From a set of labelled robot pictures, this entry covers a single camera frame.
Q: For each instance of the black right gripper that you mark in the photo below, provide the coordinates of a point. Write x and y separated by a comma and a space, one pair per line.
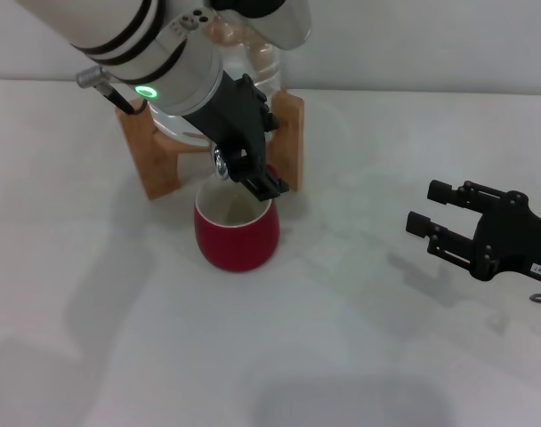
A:
506, 240

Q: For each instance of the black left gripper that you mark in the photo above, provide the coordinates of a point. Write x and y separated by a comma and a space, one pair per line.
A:
230, 115

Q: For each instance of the chrome faucet with lever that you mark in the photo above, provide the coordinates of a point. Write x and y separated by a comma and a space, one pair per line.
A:
220, 166

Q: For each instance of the red ceramic cup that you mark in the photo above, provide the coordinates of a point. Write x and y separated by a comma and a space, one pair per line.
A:
235, 244

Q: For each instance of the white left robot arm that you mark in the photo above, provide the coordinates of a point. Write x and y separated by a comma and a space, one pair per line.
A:
119, 44

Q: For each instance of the wooden dispenser stand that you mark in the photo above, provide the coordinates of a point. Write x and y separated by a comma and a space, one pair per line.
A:
159, 169

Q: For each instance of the glass water dispenser jar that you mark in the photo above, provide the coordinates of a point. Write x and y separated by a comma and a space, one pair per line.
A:
261, 66

